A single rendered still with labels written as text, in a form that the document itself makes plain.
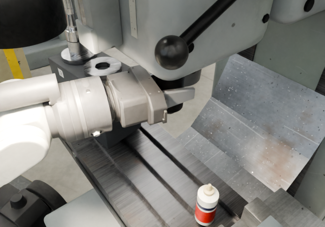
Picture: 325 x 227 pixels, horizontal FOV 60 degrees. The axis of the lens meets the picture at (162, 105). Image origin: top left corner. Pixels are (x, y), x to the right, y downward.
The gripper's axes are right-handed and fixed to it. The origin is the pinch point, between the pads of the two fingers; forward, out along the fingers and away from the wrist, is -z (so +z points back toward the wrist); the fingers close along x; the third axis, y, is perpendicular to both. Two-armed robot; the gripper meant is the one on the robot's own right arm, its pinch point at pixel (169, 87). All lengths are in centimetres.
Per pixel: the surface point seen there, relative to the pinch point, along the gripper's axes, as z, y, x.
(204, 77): -114, 122, 164
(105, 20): 10.2, -14.7, -4.8
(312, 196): -41, 43, -9
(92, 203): 16.3, 35.9, 8.4
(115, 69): 3.8, 7.8, 22.0
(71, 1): 9.8, -5.4, 32.8
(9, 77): 49, 83, 165
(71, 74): 13.5, 9.5, 26.4
